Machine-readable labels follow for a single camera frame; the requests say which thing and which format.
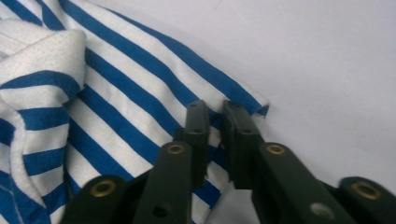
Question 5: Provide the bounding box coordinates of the blue white striped baby romper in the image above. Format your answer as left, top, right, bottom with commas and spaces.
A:
0, 0, 271, 224

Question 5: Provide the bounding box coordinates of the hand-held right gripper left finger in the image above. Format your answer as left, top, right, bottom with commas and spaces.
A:
132, 99, 211, 224

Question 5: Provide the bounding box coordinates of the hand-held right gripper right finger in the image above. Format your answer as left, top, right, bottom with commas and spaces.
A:
221, 100, 358, 224

